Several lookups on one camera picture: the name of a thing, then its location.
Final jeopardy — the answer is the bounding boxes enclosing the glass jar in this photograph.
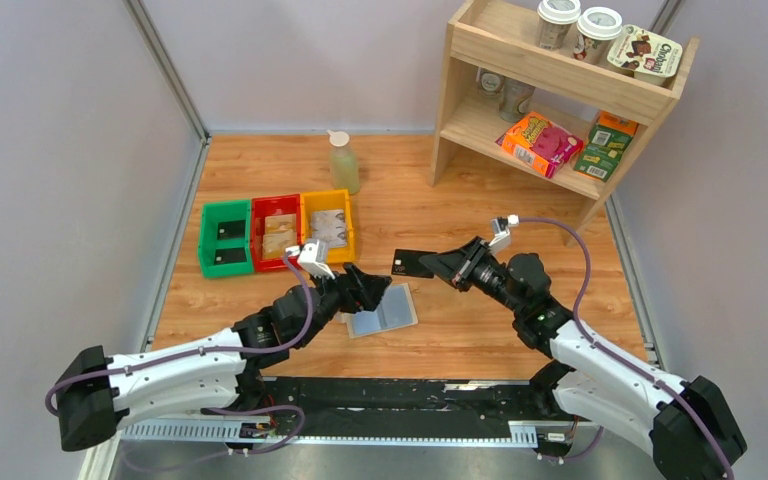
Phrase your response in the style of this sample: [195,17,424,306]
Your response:
[476,68,506,98]
[498,78,536,123]

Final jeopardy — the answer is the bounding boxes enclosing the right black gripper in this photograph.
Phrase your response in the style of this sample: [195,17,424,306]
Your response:
[418,237,524,316]

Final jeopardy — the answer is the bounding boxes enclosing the yellow plastic bin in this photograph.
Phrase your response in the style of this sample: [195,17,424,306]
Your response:
[300,189,357,264]

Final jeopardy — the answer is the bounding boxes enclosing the gold credit card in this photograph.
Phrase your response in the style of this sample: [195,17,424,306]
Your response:
[263,213,298,239]

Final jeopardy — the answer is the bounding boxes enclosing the red plastic bin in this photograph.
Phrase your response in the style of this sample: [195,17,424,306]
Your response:
[250,194,301,273]

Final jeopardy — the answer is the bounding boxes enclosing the green plastic bin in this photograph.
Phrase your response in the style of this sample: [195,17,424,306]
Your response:
[197,199,254,279]

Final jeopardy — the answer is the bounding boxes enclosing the purple cable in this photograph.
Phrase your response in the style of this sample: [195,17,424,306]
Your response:
[44,248,316,457]
[516,216,736,480]

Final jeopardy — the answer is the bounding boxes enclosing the beige card holder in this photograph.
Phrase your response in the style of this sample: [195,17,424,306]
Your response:
[337,284,419,338]

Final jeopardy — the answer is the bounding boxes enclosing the paper coffee cup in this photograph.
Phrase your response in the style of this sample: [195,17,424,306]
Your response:
[537,0,581,50]
[572,6,623,65]

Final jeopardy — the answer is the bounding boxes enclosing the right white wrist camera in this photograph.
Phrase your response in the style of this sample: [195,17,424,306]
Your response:
[488,215,520,255]

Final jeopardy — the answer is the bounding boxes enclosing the silver cards in yellow bin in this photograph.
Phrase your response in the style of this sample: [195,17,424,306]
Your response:
[311,231,348,250]

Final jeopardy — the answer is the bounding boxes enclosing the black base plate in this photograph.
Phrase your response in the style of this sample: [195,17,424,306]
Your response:
[229,377,579,439]

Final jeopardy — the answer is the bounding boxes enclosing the orange pink snack box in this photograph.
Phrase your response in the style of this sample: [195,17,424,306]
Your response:
[496,112,584,179]

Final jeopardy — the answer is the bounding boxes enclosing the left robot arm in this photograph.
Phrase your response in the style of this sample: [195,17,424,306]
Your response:
[45,263,392,452]

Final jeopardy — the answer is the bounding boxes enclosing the black cards in green bin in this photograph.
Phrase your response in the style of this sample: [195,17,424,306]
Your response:
[214,220,248,265]

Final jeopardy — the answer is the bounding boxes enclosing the wooden shelf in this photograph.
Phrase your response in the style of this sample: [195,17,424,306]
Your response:
[429,1,700,234]

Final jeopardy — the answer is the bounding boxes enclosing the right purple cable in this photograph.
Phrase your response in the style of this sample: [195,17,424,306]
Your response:
[516,216,736,480]

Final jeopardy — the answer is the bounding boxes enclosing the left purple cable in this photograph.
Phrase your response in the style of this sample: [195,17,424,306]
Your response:
[44,248,316,457]

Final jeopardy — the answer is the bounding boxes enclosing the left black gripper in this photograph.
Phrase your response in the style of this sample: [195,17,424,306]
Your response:
[295,261,392,348]

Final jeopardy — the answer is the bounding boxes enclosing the gold cards in red bin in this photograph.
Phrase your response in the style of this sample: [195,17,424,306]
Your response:
[261,235,297,260]

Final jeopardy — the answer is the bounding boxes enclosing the white credit card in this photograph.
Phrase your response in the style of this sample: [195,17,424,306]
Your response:
[310,209,348,237]

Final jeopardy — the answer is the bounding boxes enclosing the right glass jar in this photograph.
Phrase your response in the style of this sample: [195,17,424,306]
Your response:
[498,78,536,123]

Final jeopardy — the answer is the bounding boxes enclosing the left glass jar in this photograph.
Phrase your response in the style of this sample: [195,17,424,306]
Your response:
[476,68,506,98]

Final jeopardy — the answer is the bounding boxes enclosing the left paper coffee cup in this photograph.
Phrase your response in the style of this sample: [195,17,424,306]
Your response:
[537,0,581,50]

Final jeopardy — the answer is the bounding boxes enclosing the black credit card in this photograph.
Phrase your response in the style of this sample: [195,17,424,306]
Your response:
[391,249,434,279]

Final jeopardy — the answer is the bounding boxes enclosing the aluminium frame rail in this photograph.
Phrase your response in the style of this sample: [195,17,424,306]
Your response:
[79,374,723,480]

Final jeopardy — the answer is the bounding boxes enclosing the right paper coffee cup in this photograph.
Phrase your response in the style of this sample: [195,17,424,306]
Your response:
[572,6,623,65]

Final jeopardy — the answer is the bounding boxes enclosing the green orange juice box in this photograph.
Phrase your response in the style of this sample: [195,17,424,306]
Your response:
[573,110,639,182]

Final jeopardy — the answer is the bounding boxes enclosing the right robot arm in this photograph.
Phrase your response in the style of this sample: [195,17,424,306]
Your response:
[420,237,748,479]

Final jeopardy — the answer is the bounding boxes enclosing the green soap bottle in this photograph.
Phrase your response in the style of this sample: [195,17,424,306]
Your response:
[327,130,360,195]

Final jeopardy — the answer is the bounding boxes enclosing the Chobani yogurt cup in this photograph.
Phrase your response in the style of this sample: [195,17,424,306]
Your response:
[606,24,683,86]

